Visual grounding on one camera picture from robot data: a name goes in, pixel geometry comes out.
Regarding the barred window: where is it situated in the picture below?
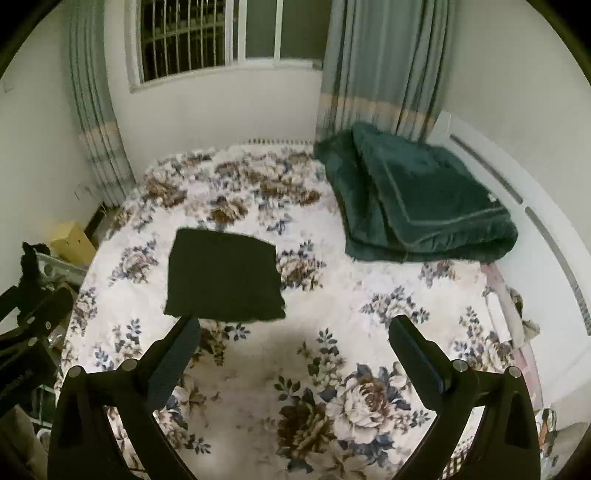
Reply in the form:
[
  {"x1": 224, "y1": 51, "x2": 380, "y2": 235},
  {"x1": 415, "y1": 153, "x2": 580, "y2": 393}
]
[{"x1": 125, "y1": 0, "x2": 332, "y2": 91}]

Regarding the yellow cardboard box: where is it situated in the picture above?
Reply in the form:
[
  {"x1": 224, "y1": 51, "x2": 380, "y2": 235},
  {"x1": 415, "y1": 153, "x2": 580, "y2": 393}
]
[{"x1": 50, "y1": 221, "x2": 96, "y2": 267}]

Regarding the grey green curtain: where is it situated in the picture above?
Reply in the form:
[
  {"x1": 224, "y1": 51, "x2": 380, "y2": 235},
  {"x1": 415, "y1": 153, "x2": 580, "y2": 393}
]
[
  {"x1": 66, "y1": 1, "x2": 136, "y2": 207},
  {"x1": 315, "y1": 0, "x2": 458, "y2": 141}
]

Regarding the black striped knit sweater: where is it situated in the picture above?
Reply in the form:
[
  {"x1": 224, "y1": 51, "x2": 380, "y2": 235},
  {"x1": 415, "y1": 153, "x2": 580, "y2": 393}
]
[{"x1": 164, "y1": 228, "x2": 286, "y2": 322}]

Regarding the dark teal folded blanket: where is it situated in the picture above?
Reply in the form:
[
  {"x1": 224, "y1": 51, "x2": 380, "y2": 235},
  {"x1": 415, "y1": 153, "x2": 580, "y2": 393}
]
[{"x1": 314, "y1": 122, "x2": 518, "y2": 263}]

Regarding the white floral bed blanket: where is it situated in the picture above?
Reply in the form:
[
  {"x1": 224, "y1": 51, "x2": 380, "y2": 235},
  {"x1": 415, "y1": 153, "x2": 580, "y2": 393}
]
[{"x1": 61, "y1": 145, "x2": 519, "y2": 479}]

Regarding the white bed headboard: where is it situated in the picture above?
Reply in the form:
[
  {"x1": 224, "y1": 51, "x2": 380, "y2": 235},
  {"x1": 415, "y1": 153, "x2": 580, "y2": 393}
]
[{"x1": 428, "y1": 112, "x2": 590, "y2": 403}]

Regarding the left grey green curtain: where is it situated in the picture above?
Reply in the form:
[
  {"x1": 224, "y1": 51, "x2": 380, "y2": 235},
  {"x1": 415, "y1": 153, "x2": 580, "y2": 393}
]
[{"x1": 66, "y1": 1, "x2": 136, "y2": 207}]

